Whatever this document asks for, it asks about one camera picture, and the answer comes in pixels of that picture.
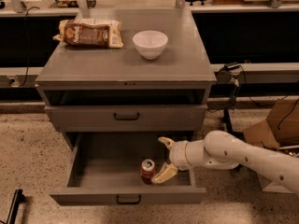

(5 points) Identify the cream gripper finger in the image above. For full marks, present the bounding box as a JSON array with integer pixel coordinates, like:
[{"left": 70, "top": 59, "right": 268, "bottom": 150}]
[
  {"left": 151, "top": 162, "right": 178, "bottom": 184},
  {"left": 158, "top": 136, "right": 176, "bottom": 150}
]

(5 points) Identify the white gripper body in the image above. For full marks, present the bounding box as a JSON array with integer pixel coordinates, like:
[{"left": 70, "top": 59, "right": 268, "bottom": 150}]
[{"left": 169, "top": 141, "right": 189, "bottom": 171}]

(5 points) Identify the red coke can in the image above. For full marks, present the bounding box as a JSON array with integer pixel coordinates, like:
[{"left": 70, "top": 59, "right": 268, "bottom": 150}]
[{"left": 140, "top": 159, "right": 156, "bottom": 185}]

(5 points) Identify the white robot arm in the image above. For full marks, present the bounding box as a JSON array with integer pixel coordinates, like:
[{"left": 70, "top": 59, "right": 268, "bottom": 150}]
[{"left": 151, "top": 131, "right": 299, "bottom": 194}]

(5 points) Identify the open grey bottom drawer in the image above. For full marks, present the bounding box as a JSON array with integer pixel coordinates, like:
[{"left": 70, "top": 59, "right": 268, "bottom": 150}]
[{"left": 50, "top": 132, "right": 206, "bottom": 206}]

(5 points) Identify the grey drawer cabinet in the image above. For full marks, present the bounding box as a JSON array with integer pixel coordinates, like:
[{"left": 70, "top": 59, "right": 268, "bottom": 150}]
[{"left": 36, "top": 7, "right": 216, "bottom": 145}]

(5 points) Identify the closed grey middle drawer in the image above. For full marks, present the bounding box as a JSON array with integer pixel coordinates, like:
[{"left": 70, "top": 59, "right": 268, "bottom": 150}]
[{"left": 45, "top": 105, "right": 206, "bottom": 133}]

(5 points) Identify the white ceramic bowl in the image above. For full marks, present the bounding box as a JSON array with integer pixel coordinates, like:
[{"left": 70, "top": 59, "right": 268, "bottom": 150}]
[{"left": 133, "top": 30, "right": 168, "bottom": 60}]

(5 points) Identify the brown cardboard box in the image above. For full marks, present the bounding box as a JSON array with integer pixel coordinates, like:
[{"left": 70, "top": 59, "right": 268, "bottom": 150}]
[{"left": 243, "top": 100, "right": 299, "bottom": 193}]

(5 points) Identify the brown chip bag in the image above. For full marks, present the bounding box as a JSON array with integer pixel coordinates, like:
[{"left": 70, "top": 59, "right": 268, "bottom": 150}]
[{"left": 53, "top": 19, "right": 123, "bottom": 49}]

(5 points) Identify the black bar bottom left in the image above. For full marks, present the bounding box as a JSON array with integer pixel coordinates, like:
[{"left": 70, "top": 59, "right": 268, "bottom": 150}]
[{"left": 0, "top": 189, "right": 25, "bottom": 224}]

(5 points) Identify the black camera tripod stand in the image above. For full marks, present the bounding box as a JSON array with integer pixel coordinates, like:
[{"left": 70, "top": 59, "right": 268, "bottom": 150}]
[{"left": 216, "top": 63, "right": 243, "bottom": 137}]

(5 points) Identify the black power cable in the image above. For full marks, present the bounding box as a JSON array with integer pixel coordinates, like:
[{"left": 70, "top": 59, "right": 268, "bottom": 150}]
[{"left": 18, "top": 7, "right": 41, "bottom": 88}]

